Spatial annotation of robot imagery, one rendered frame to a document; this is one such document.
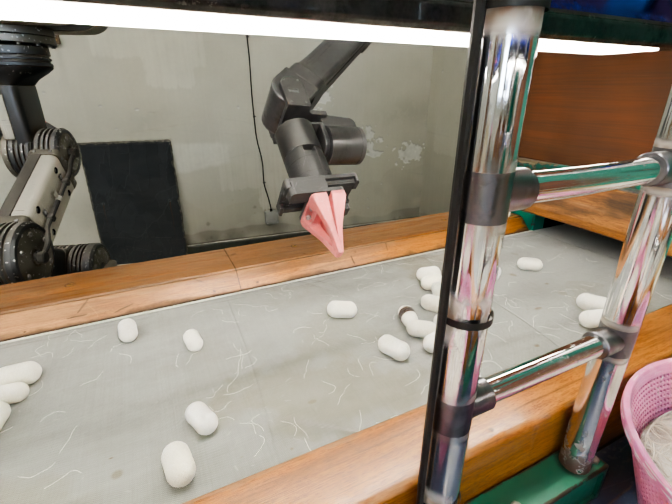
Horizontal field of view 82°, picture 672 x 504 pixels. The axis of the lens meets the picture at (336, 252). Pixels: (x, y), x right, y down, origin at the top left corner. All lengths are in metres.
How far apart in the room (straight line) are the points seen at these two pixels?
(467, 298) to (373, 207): 2.61
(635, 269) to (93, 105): 2.36
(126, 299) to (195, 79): 1.94
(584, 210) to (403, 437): 0.53
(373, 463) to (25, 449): 0.27
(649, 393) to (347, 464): 0.29
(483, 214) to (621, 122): 0.63
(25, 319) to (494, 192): 0.53
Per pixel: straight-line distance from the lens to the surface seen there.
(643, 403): 0.46
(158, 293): 0.56
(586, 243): 0.86
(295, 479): 0.30
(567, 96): 0.85
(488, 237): 0.18
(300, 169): 0.52
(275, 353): 0.44
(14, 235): 0.82
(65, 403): 0.45
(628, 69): 0.80
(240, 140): 2.44
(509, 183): 0.18
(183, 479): 0.33
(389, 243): 0.67
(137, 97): 2.41
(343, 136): 0.58
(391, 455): 0.31
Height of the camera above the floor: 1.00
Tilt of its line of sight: 23 degrees down
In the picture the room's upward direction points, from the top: straight up
